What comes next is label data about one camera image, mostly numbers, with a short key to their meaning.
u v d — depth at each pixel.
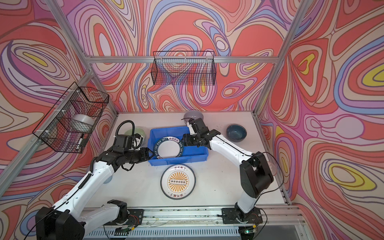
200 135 0.65
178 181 0.84
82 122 0.70
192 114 1.12
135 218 0.72
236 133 1.05
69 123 0.70
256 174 0.46
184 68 0.98
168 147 0.99
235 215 0.70
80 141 0.72
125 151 0.62
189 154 0.95
